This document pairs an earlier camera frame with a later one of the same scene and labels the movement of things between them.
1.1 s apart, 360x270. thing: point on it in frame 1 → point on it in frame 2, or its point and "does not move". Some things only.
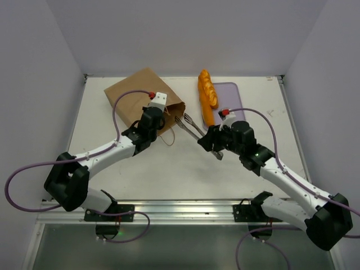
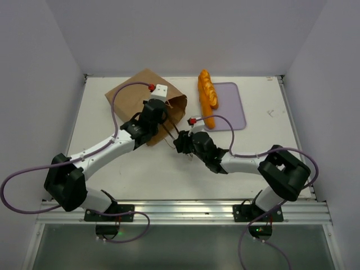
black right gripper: (211, 139) → (181, 143)
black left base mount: (108, 232) does not move
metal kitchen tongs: (187, 118) → (190, 156)
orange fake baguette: (208, 112) does not move
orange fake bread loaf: (210, 89) does not move
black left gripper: (143, 108) does not move
